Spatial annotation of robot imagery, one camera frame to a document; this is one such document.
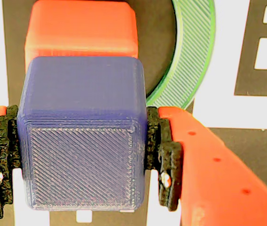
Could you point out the blue cube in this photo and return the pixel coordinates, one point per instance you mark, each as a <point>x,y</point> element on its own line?
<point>83,141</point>

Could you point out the black white marker checkerboard mat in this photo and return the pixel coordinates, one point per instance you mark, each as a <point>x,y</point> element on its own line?
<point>253,146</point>

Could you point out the red cube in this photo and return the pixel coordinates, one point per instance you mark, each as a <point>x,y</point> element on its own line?
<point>81,28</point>

